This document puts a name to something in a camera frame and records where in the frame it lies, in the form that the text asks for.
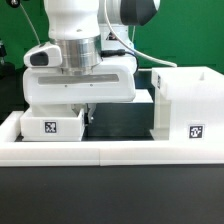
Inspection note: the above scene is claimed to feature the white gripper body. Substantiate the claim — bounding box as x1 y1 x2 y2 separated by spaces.
22 59 138 111

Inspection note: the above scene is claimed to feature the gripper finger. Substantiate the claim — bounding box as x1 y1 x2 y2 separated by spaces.
84 103 96 126

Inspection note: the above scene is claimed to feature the white drawer box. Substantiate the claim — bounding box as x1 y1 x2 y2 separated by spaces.
20 109 85 142

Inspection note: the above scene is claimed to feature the black raised platform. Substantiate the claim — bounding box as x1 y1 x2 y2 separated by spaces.
83 103 154 141

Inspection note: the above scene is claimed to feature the black stand at left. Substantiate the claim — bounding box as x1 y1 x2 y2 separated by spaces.
0 39 15 79

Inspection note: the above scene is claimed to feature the white drawer cabinet frame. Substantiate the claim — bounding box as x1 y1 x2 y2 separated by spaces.
150 67 224 143

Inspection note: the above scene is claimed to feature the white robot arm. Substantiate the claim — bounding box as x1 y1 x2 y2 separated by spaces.
23 0 160 119

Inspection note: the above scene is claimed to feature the white U-shaped fence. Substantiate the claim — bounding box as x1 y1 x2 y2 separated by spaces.
0 111 224 167

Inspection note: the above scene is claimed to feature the white thin cable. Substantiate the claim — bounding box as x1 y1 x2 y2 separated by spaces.
103 0 178 69

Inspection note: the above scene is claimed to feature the white marker plate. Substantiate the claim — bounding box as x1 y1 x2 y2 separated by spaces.
133 89 153 103

